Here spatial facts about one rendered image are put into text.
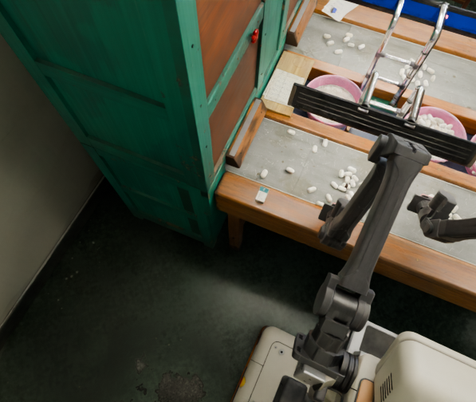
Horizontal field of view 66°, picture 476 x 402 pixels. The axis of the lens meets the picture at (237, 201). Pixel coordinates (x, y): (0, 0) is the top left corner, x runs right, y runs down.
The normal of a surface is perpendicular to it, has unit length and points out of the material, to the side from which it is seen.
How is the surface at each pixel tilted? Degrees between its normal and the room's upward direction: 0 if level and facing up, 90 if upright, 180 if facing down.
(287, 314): 0
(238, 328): 0
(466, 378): 42
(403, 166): 26
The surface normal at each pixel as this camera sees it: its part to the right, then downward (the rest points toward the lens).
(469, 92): 0.00, -0.38
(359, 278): -0.08, 0.05
